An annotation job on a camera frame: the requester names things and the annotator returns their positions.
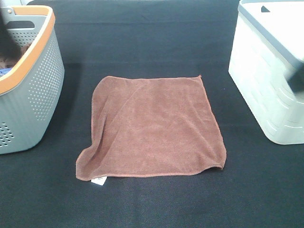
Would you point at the blue cloth in basket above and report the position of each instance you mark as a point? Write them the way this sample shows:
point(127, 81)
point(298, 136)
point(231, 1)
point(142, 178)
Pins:
point(4, 71)

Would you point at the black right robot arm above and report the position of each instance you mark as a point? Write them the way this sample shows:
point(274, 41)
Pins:
point(296, 79)

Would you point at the white plastic storage basket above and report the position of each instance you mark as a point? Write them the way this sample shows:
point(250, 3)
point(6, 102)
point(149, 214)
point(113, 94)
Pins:
point(268, 44)

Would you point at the brown microfibre towel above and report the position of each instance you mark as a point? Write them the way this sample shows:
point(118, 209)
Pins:
point(151, 127)

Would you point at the grey perforated basket orange rim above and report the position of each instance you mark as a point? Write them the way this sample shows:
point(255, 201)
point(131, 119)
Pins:
point(29, 92)

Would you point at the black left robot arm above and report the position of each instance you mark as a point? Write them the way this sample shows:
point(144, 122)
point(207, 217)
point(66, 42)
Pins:
point(8, 47)

